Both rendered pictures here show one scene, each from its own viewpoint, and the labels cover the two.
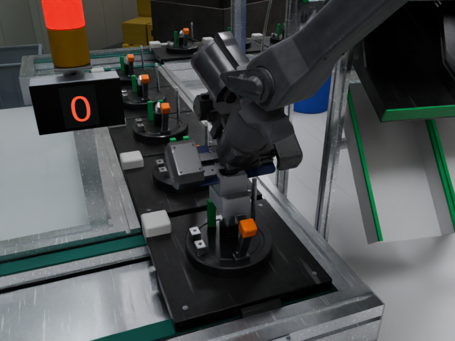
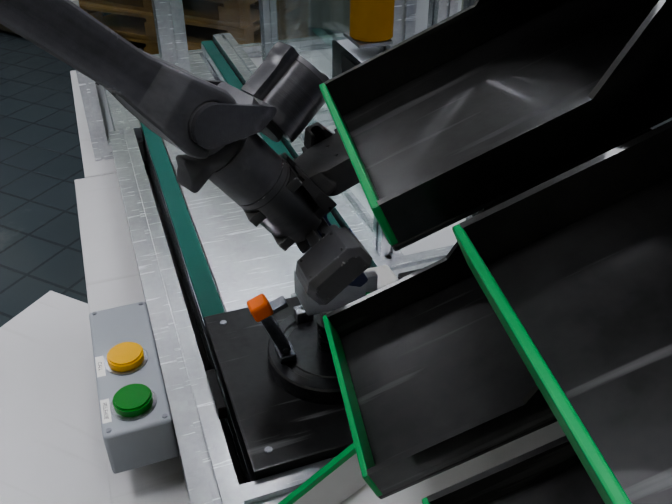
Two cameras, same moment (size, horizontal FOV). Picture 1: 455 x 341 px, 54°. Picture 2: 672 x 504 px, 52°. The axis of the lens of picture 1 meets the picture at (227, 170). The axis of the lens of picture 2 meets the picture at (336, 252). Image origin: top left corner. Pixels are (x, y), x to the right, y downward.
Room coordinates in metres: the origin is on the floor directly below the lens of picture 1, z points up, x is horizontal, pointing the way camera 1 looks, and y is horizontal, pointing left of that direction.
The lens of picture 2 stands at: (0.58, -0.57, 1.50)
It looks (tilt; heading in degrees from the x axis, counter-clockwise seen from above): 35 degrees down; 90
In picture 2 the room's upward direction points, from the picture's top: straight up
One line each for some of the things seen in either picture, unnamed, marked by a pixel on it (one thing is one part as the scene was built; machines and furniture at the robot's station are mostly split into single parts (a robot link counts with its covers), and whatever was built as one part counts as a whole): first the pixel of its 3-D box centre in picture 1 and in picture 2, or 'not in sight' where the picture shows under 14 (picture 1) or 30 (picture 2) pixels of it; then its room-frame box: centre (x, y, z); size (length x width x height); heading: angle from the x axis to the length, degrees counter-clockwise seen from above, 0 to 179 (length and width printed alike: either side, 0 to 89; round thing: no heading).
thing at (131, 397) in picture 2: not in sight; (133, 402); (0.36, -0.06, 0.96); 0.04 x 0.04 x 0.02
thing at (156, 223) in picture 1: (156, 227); (378, 288); (0.63, 0.12, 0.97); 0.05 x 0.05 x 0.04; 20
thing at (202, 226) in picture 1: (228, 243); (331, 351); (0.57, 0.00, 0.98); 0.14 x 0.14 x 0.02
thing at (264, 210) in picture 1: (228, 253); (331, 363); (0.57, 0.00, 0.96); 0.24 x 0.24 x 0.02; 20
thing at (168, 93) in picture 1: (141, 88); not in sight; (1.27, 0.25, 1.01); 0.24 x 0.24 x 0.13; 20
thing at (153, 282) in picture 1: (152, 278); not in sight; (0.53, 0.12, 0.95); 0.01 x 0.01 x 0.04; 20
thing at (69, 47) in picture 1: (69, 44); (372, 13); (0.62, 0.22, 1.29); 0.05 x 0.05 x 0.05
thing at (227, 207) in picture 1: (226, 182); (338, 268); (0.58, 0.00, 1.09); 0.08 x 0.04 x 0.07; 20
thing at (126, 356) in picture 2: not in sight; (126, 359); (0.34, 0.00, 0.96); 0.04 x 0.04 x 0.02
